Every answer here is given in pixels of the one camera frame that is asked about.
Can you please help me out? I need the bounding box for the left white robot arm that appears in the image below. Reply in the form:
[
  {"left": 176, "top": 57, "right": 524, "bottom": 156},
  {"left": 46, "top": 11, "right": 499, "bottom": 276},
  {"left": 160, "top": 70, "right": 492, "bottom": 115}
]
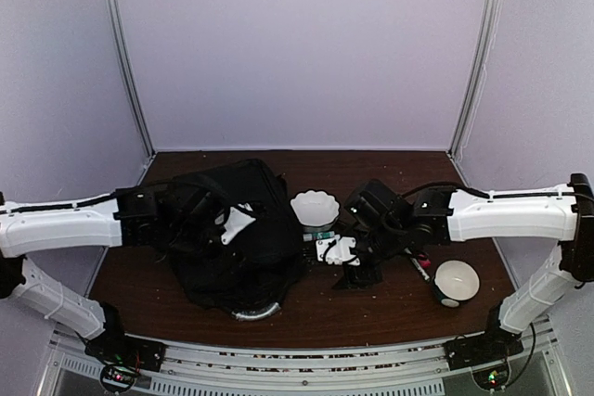
[{"left": 1, "top": 184, "right": 207, "bottom": 363}]

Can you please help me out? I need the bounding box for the aluminium front rail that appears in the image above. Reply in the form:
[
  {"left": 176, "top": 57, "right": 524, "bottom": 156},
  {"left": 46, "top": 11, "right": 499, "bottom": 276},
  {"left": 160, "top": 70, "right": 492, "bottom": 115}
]
[{"left": 33, "top": 317, "right": 577, "bottom": 395}]

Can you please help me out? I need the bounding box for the right aluminium corner post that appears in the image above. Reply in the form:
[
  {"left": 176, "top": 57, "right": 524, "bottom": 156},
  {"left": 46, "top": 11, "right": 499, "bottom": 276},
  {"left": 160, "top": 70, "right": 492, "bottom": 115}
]
[{"left": 449, "top": 0, "right": 501, "bottom": 161}]

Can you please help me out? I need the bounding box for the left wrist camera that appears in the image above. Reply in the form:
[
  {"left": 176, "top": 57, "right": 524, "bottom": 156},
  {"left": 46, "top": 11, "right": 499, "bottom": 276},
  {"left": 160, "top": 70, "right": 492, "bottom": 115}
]
[{"left": 214, "top": 203, "right": 255, "bottom": 246}]

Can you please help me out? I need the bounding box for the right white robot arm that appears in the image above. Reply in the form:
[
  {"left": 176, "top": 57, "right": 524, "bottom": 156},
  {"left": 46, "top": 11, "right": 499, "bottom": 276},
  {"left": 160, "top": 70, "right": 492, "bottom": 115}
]
[{"left": 317, "top": 173, "right": 593, "bottom": 361}]

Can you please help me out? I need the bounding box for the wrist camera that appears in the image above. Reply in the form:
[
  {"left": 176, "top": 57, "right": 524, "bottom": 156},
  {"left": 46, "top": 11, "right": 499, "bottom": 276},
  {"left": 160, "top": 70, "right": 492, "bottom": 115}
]
[
  {"left": 316, "top": 235, "right": 360, "bottom": 266},
  {"left": 214, "top": 203, "right": 255, "bottom": 246}
]

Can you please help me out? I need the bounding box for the white fluted ceramic bowl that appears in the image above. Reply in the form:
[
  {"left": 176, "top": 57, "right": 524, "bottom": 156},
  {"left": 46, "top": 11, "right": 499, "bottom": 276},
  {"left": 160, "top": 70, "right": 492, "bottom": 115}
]
[{"left": 291, "top": 190, "right": 340, "bottom": 233}]

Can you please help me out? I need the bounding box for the white marker pen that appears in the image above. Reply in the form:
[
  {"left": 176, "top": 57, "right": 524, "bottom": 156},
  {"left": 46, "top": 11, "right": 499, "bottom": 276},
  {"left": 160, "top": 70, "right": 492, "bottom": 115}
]
[{"left": 409, "top": 254, "right": 431, "bottom": 283}]

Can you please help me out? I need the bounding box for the white and dark blue bowl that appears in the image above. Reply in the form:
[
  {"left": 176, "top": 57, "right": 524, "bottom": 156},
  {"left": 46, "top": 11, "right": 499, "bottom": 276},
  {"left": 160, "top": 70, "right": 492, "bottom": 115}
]
[{"left": 432, "top": 260, "right": 481, "bottom": 308}]

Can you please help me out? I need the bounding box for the left aluminium corner post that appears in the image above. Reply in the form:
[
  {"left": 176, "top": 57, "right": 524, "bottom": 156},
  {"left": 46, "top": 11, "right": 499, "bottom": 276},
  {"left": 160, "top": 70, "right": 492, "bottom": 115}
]
[{"left": 105, "top": 0, "right": 156, "bottom": 158}]

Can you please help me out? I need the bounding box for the white green glue stick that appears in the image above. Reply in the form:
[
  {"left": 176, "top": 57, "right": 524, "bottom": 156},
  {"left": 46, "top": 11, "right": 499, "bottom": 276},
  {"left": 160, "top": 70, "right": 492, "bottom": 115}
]
[{"left": 303, "top": 231, "right": 335, "bottom": 242}]

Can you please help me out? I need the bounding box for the aluminium corner post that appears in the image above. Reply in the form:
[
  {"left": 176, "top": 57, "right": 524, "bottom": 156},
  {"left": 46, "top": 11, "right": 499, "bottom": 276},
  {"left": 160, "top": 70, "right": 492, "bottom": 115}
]
[
  {"left": 449, "top": 0, "right": 501, "bottom": 161},
  {"left": 105, "top": 0, "right": 156, "bottom": 158}
]

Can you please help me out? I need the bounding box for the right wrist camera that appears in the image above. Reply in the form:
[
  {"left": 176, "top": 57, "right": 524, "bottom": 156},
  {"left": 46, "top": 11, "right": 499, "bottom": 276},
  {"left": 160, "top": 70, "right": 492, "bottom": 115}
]
[{"left": 316, "top": 235, "right": 360, "bottom": 266}]

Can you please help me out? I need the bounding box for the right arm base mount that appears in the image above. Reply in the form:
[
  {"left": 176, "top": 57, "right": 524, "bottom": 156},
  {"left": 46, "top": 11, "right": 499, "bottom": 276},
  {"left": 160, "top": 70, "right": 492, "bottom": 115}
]
[{"left": 444, "top": 333, "right": 524, "bottom": 392}]

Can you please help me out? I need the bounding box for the black student backpack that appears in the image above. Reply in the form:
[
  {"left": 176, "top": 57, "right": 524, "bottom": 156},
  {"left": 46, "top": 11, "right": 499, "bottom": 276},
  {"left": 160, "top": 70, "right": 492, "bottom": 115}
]
[{"left": 167, "top": 159, "right": 305, "bottom": 322}]

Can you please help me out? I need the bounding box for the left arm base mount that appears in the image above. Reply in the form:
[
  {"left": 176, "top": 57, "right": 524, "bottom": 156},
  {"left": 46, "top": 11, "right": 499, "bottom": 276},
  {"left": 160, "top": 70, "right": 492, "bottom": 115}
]
[{"left": 80, "top": 335, "right": 166, "bottom": 394}]

